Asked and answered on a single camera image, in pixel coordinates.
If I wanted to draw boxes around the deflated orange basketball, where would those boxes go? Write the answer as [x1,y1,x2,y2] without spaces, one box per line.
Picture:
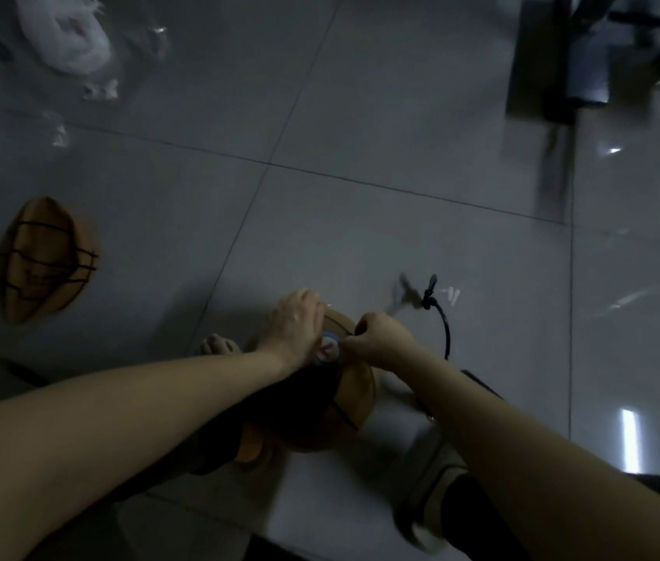
[0,196,100,323]

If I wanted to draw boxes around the person's left hand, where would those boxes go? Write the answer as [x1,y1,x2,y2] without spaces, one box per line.
[257,288,328,372]

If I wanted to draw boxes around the small white scraps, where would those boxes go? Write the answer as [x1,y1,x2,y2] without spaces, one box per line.
[82,78,121,103]

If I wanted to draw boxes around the person's left forearm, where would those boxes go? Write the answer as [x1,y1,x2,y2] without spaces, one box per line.
[0,348,293,561]

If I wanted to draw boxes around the person's left leg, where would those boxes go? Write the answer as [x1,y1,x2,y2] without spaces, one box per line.
[102,397,249,503]

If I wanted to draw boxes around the person's right leg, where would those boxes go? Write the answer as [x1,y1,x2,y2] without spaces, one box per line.
[440,473,532,561]

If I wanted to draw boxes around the person's right hand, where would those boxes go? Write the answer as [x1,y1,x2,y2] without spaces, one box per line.
[339,312,425,374]

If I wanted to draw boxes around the small blue white round object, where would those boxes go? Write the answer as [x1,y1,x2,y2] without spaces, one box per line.
[315,333,345,364]

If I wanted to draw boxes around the person's leg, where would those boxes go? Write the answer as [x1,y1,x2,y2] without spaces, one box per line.
[440,473,532,561]
[102,397,249,503]

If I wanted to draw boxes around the person's right forearm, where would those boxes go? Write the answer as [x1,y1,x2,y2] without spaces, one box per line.
[394,351,660,561]

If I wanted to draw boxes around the grey beige shoe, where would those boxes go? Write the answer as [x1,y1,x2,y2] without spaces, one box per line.
[393,425,474,552]

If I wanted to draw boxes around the black pump hose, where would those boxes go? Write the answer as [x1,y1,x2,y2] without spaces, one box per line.
[419,274,455,362]

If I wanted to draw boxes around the white plastic bag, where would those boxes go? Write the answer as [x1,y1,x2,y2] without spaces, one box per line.
[14,0,115,76]

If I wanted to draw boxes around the person's left foot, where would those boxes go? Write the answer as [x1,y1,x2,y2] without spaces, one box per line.
[199,334,243,357]

